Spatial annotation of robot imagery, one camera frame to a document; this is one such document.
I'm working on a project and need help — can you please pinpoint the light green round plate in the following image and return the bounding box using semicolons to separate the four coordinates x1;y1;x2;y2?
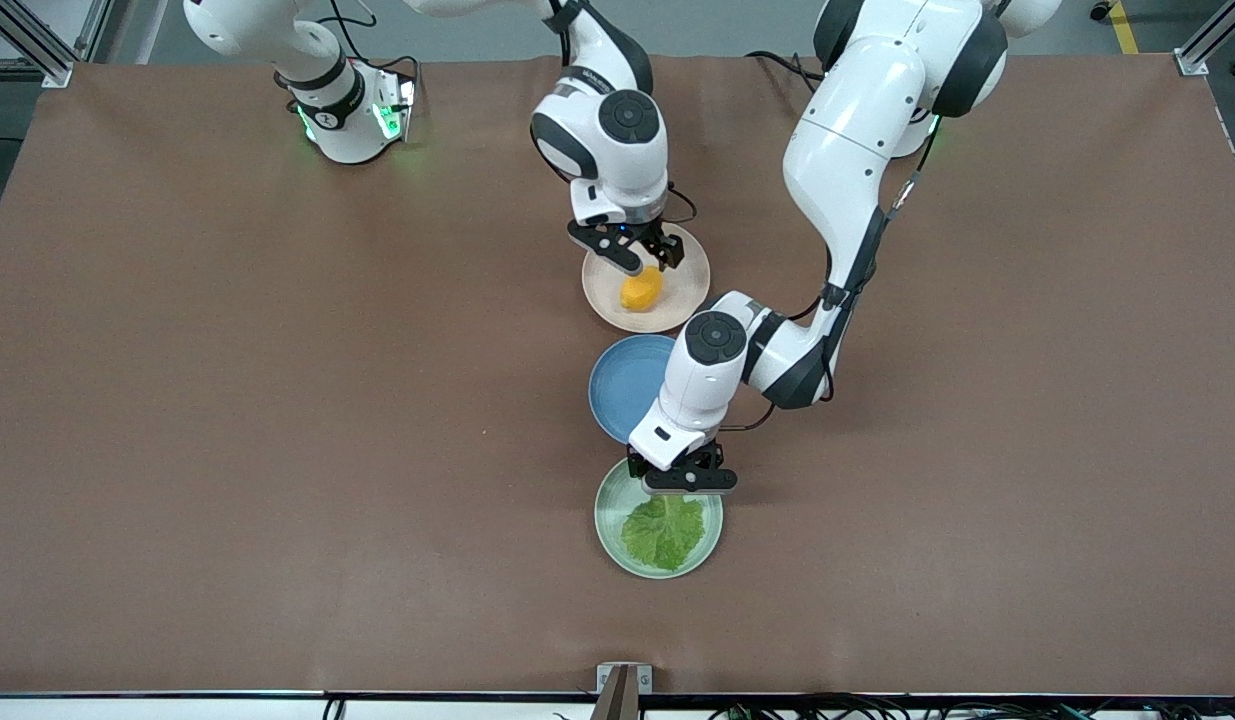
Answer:
594;457;724;580

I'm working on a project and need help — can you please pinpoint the brown table cover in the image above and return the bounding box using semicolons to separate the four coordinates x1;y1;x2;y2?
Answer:
0;52;1235;696

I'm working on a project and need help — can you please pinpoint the beige round plate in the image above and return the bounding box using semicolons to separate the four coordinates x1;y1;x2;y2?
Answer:
582;222;711;334

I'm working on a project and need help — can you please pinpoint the black left base cable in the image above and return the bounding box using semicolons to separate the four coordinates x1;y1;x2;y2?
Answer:
745;50;828;96

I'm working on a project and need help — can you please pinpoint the black base cable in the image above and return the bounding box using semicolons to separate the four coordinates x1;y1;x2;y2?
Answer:
745;50;828;96
317;0;420;86

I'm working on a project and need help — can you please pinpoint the brown camera mount pole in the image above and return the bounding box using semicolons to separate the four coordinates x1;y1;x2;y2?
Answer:
589;667;640;720

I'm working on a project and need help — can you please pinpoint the right arm base connector plate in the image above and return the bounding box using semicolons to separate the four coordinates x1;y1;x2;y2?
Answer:
373;75;418;143

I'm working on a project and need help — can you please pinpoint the black right base cable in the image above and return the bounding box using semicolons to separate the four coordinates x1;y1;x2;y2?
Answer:
317;0;420;86

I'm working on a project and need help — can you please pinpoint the yellow lemon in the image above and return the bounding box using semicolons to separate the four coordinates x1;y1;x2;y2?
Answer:
620;266;665;312

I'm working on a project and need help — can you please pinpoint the aluminium frame profile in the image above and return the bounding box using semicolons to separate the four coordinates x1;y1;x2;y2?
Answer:
0;0;113;88
1175;0;1235;77

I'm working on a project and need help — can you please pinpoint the green lettuce leaf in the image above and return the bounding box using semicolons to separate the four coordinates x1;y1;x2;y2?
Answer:
620;494;706;574

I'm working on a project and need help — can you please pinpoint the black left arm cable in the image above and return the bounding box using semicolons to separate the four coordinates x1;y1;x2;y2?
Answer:
717;115;938;433

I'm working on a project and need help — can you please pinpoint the grey metal bracket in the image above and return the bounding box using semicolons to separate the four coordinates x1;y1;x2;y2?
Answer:
596;662;653;695

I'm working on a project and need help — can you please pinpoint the blue round plate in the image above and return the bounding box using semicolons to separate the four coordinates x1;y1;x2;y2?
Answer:
588;334;678;446

